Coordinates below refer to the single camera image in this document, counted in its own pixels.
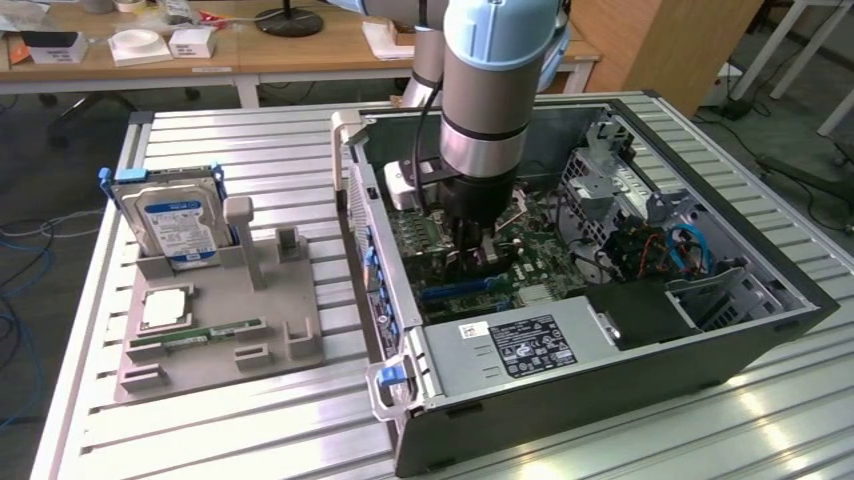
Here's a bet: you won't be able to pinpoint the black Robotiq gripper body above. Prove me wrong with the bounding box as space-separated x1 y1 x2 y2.
442 171 522 222

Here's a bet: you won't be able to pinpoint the open socket cover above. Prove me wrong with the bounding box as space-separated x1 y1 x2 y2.
496 187 535 231

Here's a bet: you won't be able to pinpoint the blue expansion slot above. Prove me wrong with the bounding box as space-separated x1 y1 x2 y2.
418 279 496 304

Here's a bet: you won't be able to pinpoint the green motherboard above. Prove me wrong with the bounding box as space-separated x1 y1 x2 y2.
376 169 592 326

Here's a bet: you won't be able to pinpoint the metal disk bay cage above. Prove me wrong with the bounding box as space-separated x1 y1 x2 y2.
556 119 706 251

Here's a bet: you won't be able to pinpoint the grey power supply unit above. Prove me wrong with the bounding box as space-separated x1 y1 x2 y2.
412 297 619 399

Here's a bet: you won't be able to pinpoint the black plastic shroud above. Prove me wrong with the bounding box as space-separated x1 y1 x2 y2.
586 279 703 351

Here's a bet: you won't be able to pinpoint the white papers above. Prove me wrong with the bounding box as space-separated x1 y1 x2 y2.
362 19 419 61

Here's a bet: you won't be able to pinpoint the open black PC case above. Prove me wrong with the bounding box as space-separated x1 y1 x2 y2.
328 97 842 479

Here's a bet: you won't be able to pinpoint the grey parts rack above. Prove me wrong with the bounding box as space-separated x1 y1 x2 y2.
111 197 328 407

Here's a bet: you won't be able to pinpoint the wooden cabinet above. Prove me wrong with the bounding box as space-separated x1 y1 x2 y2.
559 0 766 116

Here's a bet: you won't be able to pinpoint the black floor adapter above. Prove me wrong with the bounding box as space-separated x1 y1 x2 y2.
717 97 755 121

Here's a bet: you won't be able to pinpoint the hard disk in blue caddy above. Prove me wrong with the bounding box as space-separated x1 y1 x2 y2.
95 162 235 274

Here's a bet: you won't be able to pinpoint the black round lamp base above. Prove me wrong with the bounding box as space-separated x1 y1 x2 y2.
255 0 326 37

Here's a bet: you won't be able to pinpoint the green RAM stick, bare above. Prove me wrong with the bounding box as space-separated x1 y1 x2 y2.
125 322 261 351

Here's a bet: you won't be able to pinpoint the silver CPU chip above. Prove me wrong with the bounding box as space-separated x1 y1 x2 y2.
137 292 195 334

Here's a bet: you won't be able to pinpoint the small white labelled box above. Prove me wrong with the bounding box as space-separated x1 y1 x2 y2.
168 27 219 60

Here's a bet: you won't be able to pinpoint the white square block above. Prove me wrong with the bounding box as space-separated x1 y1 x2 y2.
107 28 175 67

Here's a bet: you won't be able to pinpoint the wooden desk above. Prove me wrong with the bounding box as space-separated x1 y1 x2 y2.
0 0 602 96

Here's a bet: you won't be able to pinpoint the white box with black lid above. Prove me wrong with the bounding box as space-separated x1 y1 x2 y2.
19 30 89 65

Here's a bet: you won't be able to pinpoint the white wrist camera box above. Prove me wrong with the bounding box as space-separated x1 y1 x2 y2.
383 159 442 211

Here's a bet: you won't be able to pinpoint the black camera cable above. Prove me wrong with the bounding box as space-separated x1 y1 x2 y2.
410 0 447 211

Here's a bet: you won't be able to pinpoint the orange wire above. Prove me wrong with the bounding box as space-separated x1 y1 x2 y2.
636 234 666 279

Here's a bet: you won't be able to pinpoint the blue wire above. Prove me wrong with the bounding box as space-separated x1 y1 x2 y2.
666 223 715 276

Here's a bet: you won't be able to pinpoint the grey disk bay bracket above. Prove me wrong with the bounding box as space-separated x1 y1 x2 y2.
666 267 786 331

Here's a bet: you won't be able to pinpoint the white table frame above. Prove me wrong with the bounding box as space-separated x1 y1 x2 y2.
730 0 854 136

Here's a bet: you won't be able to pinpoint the white floor cable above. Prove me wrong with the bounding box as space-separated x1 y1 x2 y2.
0 209 101 239

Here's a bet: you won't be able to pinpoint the blue floor cable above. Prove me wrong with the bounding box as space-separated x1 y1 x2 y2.
0 239 55 431

